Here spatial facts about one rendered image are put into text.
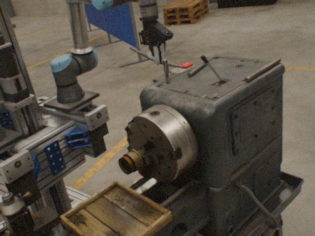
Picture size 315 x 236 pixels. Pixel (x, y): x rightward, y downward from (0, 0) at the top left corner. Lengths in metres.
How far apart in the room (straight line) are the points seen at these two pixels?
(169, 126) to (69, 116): 0.75
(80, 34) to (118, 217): 0.97
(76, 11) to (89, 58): 0.26
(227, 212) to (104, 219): 0.57
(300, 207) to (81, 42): 1.91
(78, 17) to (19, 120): 0.60
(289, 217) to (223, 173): 1.26
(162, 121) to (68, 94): 0.71
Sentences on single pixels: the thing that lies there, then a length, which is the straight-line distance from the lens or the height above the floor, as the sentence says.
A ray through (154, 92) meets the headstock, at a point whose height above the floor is 1.25.
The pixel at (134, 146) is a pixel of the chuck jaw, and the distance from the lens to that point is 1.43.
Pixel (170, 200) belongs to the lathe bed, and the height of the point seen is 0.86.
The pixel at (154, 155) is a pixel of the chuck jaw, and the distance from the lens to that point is 1.38.
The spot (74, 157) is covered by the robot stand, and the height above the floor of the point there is 0.87.
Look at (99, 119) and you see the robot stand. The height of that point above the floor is 1.07.
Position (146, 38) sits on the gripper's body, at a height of 1.49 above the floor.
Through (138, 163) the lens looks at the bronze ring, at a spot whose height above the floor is 1.09.
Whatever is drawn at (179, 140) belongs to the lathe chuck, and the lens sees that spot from 1.38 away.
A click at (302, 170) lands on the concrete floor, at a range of 3.20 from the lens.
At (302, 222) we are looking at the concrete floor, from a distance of 2.71.
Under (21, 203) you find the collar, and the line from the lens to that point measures 1.30.
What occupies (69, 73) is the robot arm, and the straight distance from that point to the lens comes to 1.91.
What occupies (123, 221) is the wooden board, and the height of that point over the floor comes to 0.89.
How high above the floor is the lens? 1.83
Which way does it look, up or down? 26 degrees down
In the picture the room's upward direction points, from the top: 10 degrees counter-clockwise
